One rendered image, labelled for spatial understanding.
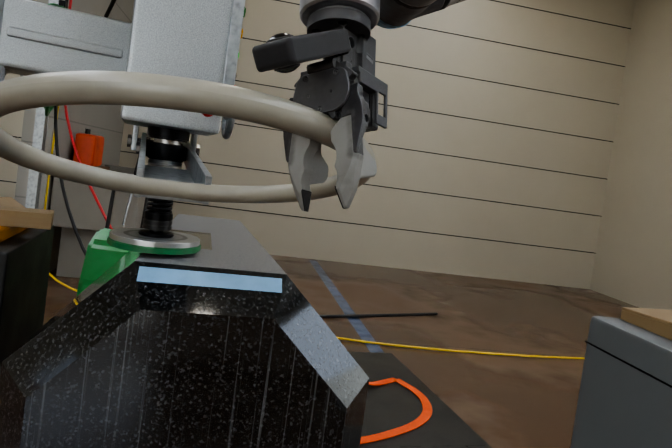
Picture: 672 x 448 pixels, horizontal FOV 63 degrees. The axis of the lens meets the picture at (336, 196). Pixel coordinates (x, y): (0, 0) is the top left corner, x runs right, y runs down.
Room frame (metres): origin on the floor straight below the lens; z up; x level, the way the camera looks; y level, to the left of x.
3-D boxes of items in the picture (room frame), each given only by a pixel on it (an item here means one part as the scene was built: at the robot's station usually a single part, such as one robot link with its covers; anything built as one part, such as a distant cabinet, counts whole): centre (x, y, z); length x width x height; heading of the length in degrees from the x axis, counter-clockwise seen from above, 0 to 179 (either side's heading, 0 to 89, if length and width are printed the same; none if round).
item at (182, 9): (1.41, 0.45, 1.33); 0.36 x 0.22 x 0.45; 20
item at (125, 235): (1.34, 0.43, 0.86); 0.21 x 0.21 x 0.01
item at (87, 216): (4.71, 1.90, 0.43); 1.30 x 0.62 x 0.86; 10
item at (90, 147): (4.56, 2.09, 1.00); 0.50 x 0.22 x 0.33; 10
